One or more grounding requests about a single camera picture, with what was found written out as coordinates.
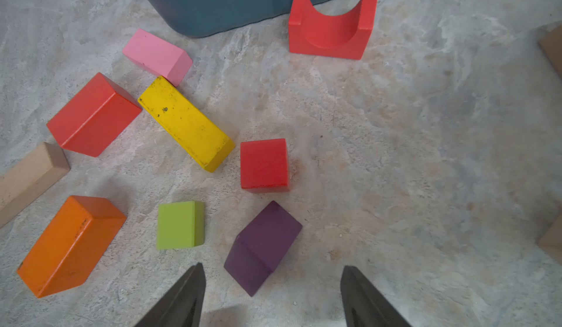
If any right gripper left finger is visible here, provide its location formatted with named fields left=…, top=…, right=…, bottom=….
left=136, top=263, right=206, bottom=327

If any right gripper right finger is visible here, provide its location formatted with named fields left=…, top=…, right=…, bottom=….
left=340, top=266, right=411, bottom=327

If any green small cube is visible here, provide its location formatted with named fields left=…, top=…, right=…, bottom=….
left=157, top=201, right=205, bottom=250

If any purple triangular block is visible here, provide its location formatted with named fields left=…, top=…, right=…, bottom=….
left=224, top=201, right=302, bottom=297

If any orange block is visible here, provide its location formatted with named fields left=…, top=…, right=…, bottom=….
left=17, top=195, right=127, bottom=299

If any red small cube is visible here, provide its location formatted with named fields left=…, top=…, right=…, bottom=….
left=240, top=138, right=290, bottom=193

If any yellow long block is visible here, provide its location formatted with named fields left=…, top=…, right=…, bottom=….
left=138, top=76, right=236, bottom=173

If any small natural wood cube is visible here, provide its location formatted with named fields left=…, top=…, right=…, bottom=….
left=537, top=215, right=562, bottom=265

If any long natural wood block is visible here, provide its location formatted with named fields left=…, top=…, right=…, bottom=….
left=1, top=143, right=70, bottom=226

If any red rectangular block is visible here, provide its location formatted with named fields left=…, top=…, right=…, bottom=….
left=46, top=73, right=142, bottom=157

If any pink block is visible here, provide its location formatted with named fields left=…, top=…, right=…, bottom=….
left=122, top=29, right=193, bottom=87

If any red arch block upper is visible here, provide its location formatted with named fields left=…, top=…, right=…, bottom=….
left=288, top=0, right=378, bottom=60

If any natural wood block right upright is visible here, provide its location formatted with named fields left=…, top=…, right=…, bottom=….
left=539, top=25, right=562, bottom=76

